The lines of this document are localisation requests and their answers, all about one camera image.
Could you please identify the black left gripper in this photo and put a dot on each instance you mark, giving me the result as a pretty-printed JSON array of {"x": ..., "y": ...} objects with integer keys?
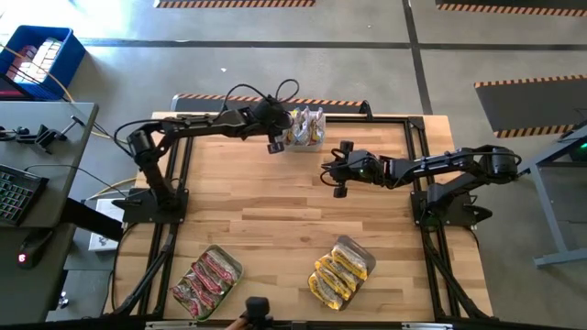
[{"x": 270, "y": 118}]

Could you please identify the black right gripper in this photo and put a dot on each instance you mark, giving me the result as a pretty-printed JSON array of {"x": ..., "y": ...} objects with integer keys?
[{"x": 362, "y": 167}]

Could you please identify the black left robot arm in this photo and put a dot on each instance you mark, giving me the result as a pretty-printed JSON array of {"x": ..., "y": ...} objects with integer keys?
[{"x": 151, "y": 151}]

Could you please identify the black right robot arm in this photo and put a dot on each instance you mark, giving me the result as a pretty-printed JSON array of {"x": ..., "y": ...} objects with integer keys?
[{"x": 449, "y": 167}]

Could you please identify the clear plastic bin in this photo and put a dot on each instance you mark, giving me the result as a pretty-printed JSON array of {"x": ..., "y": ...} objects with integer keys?
[{"x": 316, "y": 146}]

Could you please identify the black hazard-striped floor mat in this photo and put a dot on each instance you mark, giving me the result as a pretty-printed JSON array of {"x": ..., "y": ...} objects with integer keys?
[
  {"x": 527, "y": 107},
  {"x": 330, "y": 106},
  {"x": 504, "y": 5},
  {"x": 229, "y": 3}
]

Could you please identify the dark smoky plastic bin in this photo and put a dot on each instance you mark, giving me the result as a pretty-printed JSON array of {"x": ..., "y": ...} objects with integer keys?
[{"x": 369, "y": 256}]

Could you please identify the white plastic bin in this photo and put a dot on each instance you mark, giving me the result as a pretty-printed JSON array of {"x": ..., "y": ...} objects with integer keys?
[{"x": 236, "y": 268}]

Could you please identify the white cardboard box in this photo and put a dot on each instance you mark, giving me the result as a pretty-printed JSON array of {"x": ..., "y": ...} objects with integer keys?
[{"x": 104, "y": 238}]

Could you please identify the black support beam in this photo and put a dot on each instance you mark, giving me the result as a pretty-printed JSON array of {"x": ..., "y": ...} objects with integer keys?
[{"x": 91, "y": 220}]

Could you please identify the blue plastic crate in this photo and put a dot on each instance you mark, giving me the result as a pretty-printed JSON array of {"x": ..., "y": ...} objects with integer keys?
[{"x": 69, "y": 50}]

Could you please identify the black desk clamp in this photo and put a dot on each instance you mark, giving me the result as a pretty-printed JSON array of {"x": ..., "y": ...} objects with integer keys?
[{"x": 46, "y": 136}]

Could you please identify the white pink box bundle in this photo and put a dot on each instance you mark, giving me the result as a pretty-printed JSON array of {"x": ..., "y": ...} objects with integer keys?
[{"x": 34, "y": 59}]

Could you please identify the small black gadget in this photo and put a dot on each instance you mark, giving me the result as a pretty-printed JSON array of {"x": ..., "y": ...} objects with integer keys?
[{"x": 18, "y": 132}]

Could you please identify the black computer mouse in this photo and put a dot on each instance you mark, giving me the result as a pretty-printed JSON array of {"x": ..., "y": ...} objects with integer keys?
[{"x": 34, "y": 245}]

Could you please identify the small metal caster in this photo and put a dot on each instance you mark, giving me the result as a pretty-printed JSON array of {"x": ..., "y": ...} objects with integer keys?
[{"x": 63, "y": 300}]

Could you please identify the black backlit keyboard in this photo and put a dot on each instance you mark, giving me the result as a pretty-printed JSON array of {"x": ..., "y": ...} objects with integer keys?
[{"x": 14, "y": 197}]

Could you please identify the grey side table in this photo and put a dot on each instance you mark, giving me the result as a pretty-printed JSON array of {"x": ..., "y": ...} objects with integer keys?
[{"x": 27, "y": 293}]

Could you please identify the black frame bracket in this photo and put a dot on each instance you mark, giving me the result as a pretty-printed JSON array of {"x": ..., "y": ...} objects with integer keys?
[{"x": 365, "y": 109}]

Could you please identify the black aluminium table frame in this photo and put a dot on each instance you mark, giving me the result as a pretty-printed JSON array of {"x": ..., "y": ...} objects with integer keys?
[{"x": 428, "y": 275}]

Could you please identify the grey desk leg frame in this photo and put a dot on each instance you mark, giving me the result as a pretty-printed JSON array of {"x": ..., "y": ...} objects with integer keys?
[{"x": 550, "y": 220}]

